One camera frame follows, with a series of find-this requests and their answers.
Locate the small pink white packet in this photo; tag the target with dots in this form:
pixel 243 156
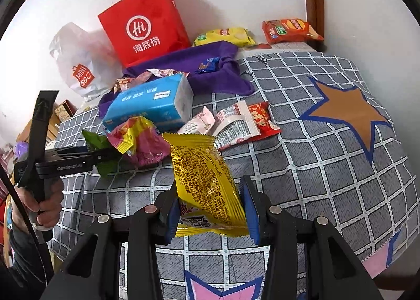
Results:
pixel 197 121

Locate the green snack packet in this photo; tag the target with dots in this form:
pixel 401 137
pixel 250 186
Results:
pixel 98 141

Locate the blue tissue pack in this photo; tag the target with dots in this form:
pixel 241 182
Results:
pixel 147 103

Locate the purple plush toy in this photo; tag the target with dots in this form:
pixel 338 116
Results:
pixel 23 150

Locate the red peanut packet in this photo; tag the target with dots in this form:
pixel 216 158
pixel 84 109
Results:
pixel 265 119

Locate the pink snack bag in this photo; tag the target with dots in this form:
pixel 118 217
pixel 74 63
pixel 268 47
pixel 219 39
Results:
pixel 144 142

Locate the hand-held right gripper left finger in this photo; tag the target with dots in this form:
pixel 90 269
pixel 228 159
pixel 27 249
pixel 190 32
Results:
pixel 171 224

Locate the grey checkered blanket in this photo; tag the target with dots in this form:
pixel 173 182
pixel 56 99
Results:
pixel 295 188

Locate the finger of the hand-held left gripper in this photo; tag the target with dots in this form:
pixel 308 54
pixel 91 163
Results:
pixel 106 156
pixel 72 151

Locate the orange chip bag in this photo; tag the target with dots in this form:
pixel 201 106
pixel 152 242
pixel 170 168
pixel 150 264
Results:
pixel 288 30

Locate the blue snack packet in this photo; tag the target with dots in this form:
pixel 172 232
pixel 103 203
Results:
pixel 207 64

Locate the brown framed box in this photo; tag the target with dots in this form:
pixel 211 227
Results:
pixel 64 110

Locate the white red-edged snack packet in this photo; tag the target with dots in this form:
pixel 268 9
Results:
pixel 234 126

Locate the yellow chip bag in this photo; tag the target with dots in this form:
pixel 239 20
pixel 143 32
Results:
pixel 223 36

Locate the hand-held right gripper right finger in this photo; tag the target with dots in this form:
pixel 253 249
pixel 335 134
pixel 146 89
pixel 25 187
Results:
pixel 252 218

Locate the white plastic bag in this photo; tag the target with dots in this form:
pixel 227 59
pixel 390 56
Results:
pixel 75 57

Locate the light wooden furniture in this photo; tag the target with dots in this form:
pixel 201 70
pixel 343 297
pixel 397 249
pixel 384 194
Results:
pixel 49 129

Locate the person's left hand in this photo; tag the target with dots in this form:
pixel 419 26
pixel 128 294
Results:
pixel 55 201

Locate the red paper bag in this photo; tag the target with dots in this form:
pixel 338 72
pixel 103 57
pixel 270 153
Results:
pixel 141 24

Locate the purple cloth bag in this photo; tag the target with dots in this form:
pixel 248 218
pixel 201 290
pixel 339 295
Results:
pixel 210 60

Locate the orange red snack packet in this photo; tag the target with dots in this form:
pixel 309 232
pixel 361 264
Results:
pixel 124 84

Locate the person's left forearm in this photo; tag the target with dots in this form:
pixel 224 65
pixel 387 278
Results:
pixel 19 254

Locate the yellow snack packet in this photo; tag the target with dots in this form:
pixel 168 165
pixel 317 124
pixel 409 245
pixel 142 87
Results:
pixel 206 182

